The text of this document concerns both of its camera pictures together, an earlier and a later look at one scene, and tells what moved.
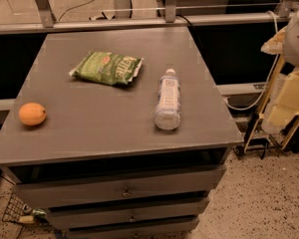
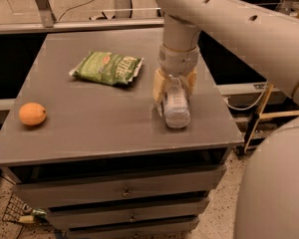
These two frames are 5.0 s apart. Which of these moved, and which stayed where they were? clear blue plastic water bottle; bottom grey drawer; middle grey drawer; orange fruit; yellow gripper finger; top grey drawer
Moved: clear blue plastic water bottle; yellow gripper finger
Stayed: orange fruit; bottom grey drawer; middle grey drawer; top grey drawer
